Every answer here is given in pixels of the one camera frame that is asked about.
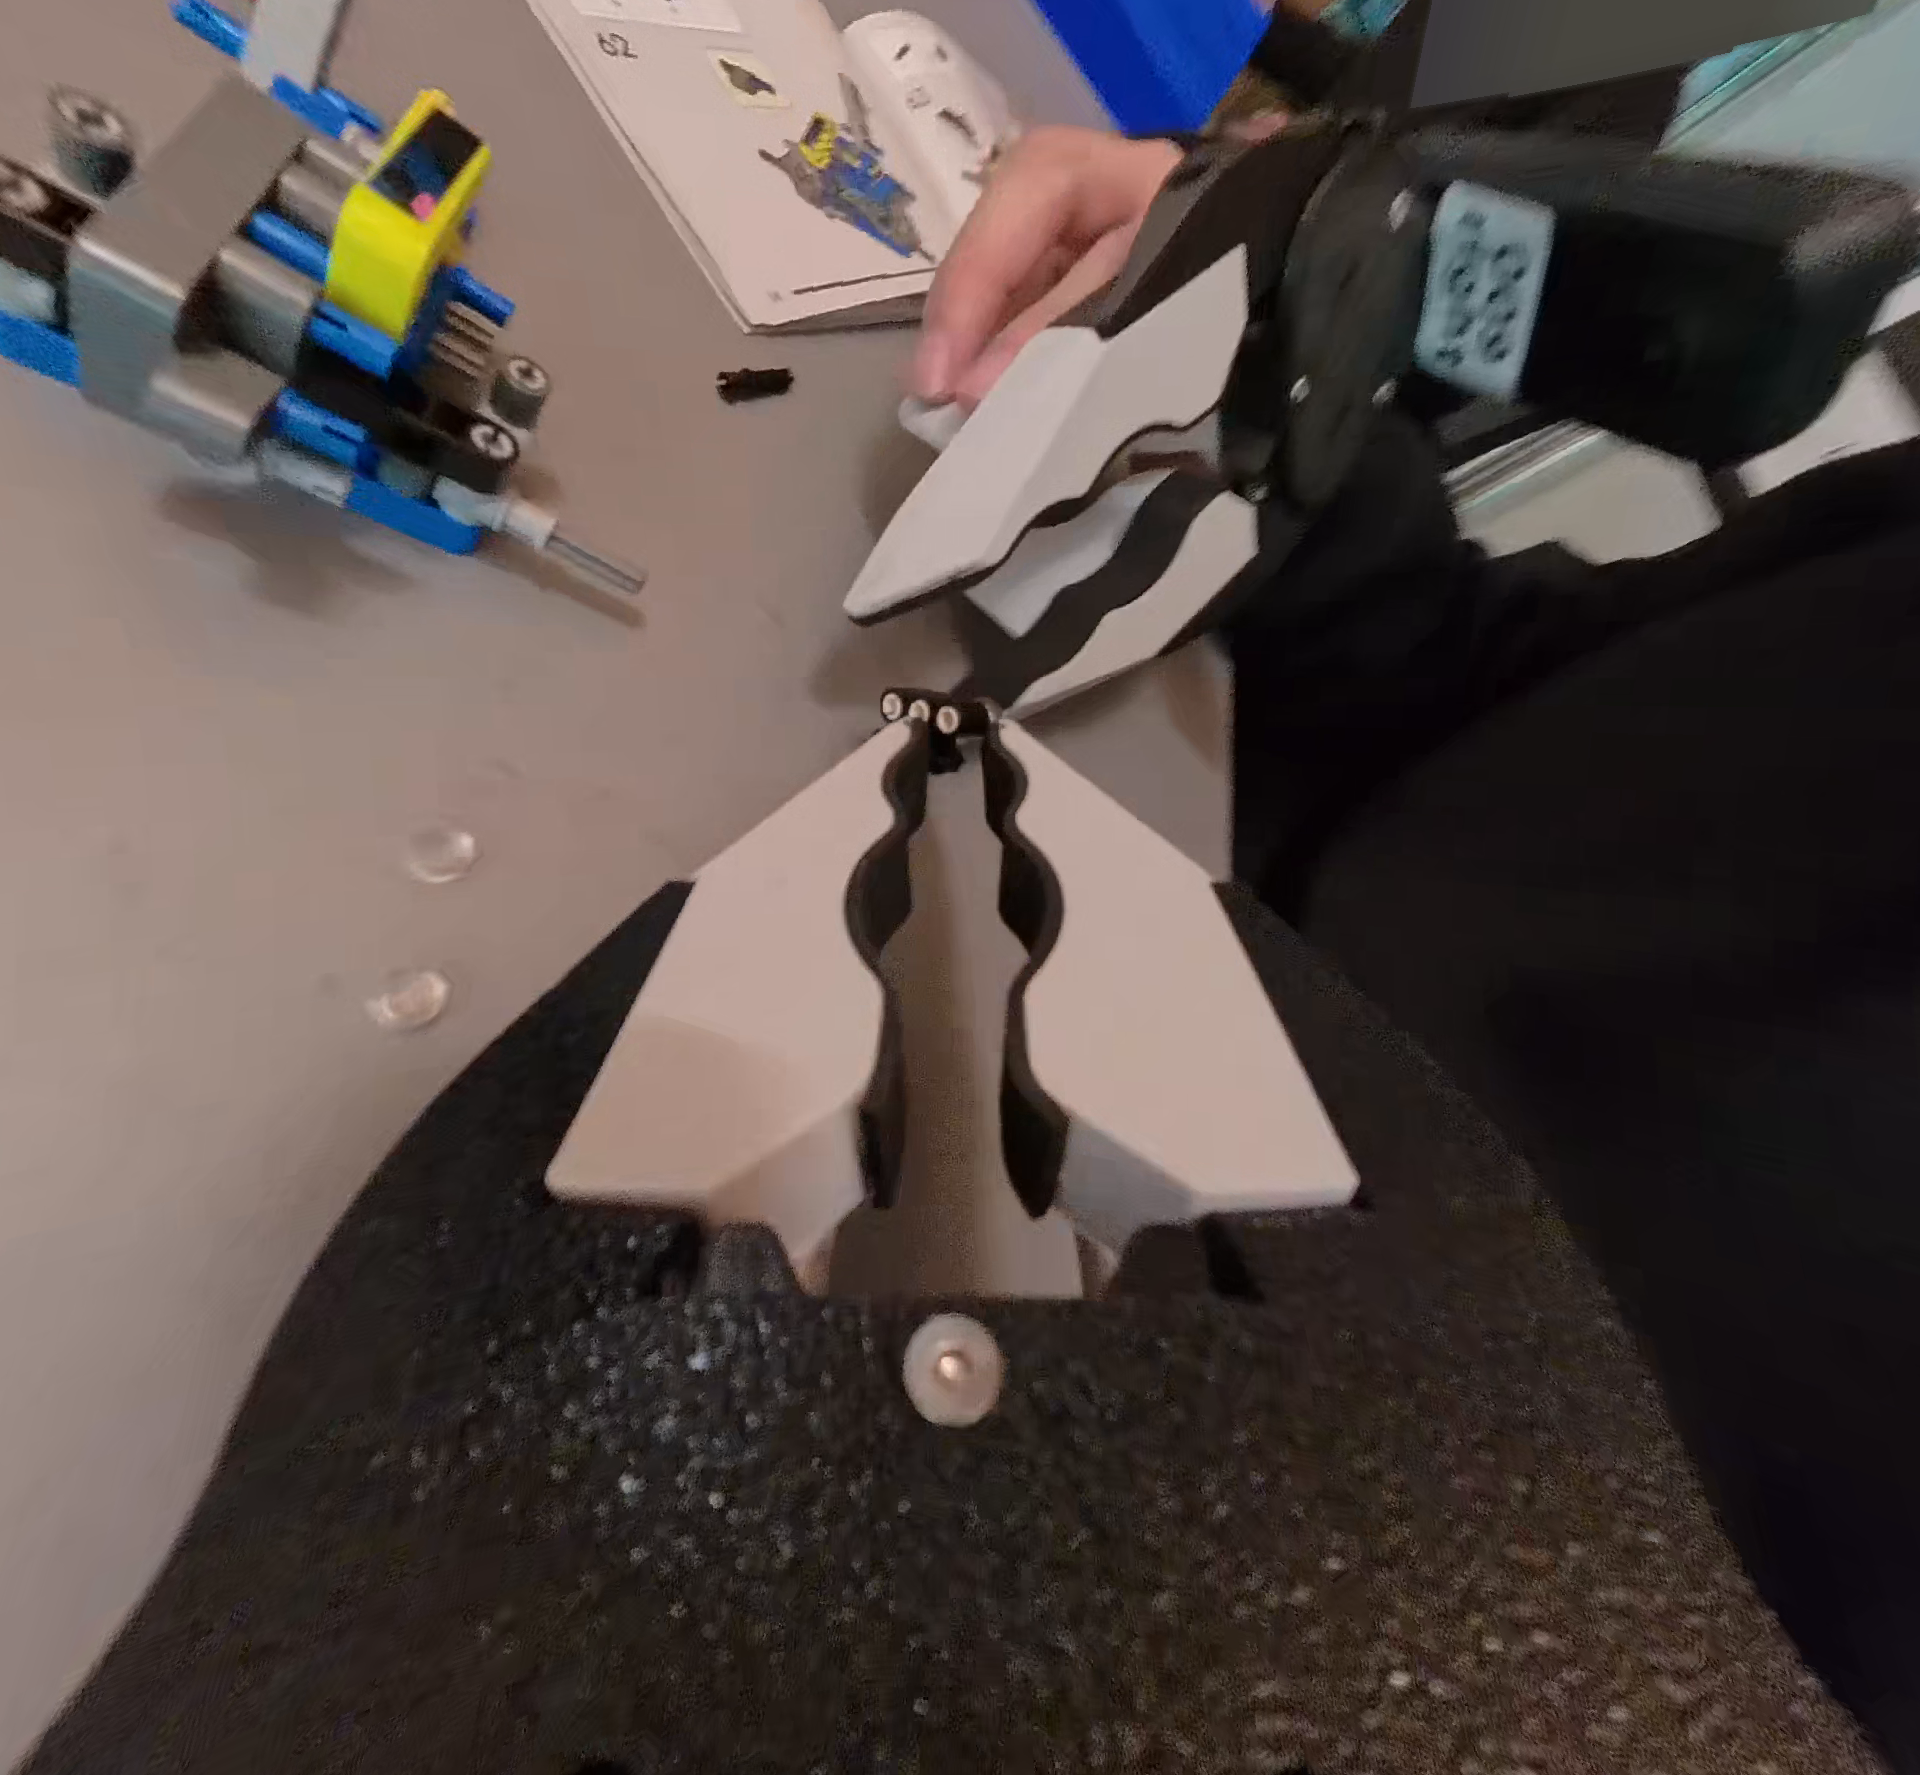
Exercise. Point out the small black lego connector piece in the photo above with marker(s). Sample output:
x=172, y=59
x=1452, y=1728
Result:
x=943, y=723

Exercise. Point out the blue yellow grey lego model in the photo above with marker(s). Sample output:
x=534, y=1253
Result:
x=226, y=289

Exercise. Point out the person's right hand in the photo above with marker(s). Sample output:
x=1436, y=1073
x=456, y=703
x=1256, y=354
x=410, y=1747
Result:
x=1036, y=245

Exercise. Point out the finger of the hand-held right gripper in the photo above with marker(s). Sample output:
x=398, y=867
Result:
x=1049, y=442
x=1188, y=590

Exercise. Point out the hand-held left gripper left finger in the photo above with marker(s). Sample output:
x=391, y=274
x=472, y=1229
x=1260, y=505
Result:
x=719, y=1026

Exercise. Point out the open lego instruction booklet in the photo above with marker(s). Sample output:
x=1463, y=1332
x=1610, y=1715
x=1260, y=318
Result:
x=709, y=109

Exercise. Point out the small clear round stud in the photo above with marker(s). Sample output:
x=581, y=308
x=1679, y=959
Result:
x=440, y=854
x=405, y=1001

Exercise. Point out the small black lego pin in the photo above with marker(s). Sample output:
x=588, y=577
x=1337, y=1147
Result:
x=752, y=381

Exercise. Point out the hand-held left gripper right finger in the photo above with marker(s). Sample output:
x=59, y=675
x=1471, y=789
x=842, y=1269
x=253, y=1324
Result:
x=1188, y=1041

